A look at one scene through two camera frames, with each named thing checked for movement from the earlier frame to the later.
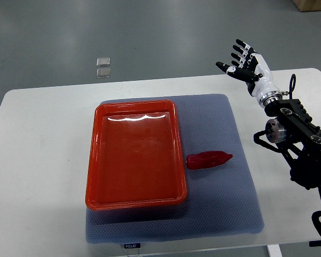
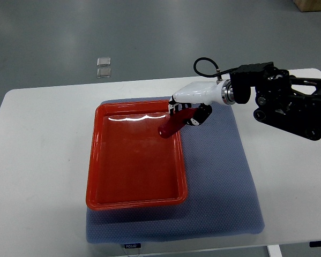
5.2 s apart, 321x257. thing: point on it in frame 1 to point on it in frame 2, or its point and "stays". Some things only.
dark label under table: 319,243 stays
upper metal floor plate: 103,61 stays
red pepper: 207,159 to 174,121
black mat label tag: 132,246 stays
